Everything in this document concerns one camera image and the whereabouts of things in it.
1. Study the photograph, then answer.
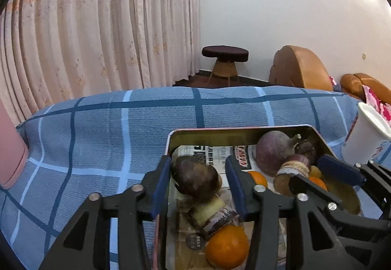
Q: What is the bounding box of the round dark stool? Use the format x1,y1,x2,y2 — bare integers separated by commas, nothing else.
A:
202,45,249,85

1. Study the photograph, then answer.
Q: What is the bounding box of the pink plastic bin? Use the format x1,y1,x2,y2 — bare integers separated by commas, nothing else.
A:
0,102,28,189

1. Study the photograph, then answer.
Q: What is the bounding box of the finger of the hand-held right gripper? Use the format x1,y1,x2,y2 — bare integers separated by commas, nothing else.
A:
289,175,391,243
318,154,391,212

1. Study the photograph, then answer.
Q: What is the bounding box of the large orange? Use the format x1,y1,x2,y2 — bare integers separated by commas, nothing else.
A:
205,225,250,269

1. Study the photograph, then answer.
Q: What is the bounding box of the newspaper sheet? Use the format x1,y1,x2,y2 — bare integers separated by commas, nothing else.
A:
166,144,288,270

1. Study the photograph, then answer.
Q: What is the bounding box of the white lidded cup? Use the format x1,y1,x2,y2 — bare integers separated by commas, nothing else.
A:
341,102,391,165

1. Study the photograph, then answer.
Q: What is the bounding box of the brown leather sofa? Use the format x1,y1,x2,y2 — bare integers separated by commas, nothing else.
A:
340,73,391,105

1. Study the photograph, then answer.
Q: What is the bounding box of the brown taro root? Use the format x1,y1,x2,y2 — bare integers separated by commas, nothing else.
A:
171,156,222,202

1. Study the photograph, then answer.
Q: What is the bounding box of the small orange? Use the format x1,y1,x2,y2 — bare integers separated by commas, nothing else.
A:
308,177,329,191
246,170,268,189

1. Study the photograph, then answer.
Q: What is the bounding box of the pink floral blanket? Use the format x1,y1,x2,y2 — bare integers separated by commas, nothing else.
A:
362,85,391,121

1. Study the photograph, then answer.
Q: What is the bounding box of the brown leather armchair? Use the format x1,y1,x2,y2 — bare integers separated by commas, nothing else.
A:
269,45,335,91

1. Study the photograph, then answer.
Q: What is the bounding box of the round purple turnip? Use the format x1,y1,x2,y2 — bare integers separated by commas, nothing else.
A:
255,131,316,177

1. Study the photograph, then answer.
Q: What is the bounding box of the metal tin tray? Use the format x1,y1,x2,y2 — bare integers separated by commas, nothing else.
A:
153,125,362,270

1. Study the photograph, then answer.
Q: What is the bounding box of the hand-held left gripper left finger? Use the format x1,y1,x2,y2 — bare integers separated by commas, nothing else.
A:
38,154,173,270

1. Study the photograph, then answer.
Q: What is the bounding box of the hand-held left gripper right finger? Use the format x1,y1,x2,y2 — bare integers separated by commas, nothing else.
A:
225,154,349,270

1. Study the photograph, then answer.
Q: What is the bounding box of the purple sugarcane piece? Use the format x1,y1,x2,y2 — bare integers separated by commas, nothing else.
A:
273,154,311,195
187,195,239,240

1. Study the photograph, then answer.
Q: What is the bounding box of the blue plaid blanket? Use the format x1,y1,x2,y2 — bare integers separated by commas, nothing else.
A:
0,86,391,270

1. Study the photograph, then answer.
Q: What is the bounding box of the pink floral curtain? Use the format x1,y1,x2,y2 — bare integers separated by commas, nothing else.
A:
0,0,202,124

